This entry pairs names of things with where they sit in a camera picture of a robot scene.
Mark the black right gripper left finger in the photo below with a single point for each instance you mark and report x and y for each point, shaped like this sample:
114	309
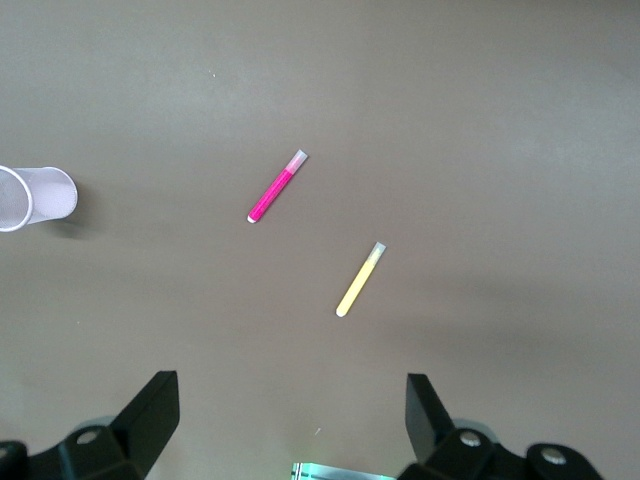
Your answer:
125	445

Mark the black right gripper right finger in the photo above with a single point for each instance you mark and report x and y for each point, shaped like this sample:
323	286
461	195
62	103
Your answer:
450	450

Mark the pink highlighter pen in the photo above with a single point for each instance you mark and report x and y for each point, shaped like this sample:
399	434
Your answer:
274	192

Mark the yellow highlighter pen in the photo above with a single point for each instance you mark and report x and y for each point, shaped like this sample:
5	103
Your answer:
357	285

